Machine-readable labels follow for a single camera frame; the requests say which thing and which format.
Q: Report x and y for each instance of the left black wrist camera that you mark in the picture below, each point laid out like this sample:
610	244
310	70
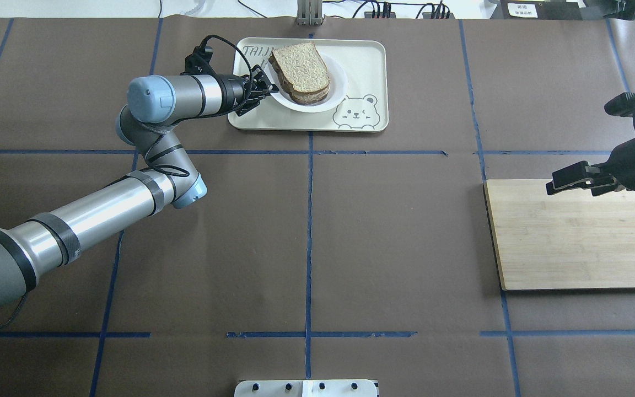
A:
198	62

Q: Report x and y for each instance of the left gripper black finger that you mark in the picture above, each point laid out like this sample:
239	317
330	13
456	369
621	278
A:
261	84
251	103

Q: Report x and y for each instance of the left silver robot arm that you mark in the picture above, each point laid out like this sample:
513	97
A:
155	106

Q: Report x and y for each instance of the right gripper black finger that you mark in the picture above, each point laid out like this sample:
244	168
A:
578	173
597	187

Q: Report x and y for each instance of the brown bread slice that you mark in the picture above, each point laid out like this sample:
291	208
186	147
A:
298	54

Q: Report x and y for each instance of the cream bear serving tray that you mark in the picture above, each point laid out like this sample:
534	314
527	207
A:
364	109

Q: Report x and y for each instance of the aluminium frame post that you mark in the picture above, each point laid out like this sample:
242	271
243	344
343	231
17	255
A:
310	12

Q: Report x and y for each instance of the white round plate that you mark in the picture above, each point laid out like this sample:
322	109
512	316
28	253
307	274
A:
337	91

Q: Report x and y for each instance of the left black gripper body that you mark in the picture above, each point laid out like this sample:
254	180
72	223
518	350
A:
235	91

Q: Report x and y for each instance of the toast slice on plate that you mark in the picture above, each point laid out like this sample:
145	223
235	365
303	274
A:
309	98

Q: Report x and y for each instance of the wooden cutting board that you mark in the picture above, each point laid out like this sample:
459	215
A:
561	242

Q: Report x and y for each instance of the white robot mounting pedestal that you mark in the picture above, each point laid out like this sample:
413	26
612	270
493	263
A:
308	387

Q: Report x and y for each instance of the black box with label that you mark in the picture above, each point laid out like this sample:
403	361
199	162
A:
538	10

